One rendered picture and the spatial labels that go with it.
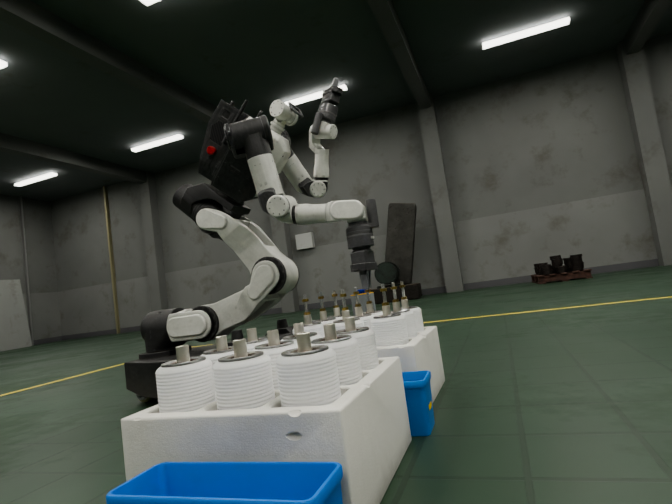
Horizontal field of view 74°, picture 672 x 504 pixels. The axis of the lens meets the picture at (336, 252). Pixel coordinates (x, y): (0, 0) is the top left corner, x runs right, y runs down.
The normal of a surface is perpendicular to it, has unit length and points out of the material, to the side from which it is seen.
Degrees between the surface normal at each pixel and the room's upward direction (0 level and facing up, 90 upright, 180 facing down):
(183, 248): 90
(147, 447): 90
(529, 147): 90
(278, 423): 90
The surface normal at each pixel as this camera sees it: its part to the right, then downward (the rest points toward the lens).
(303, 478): -0.35, -0.07
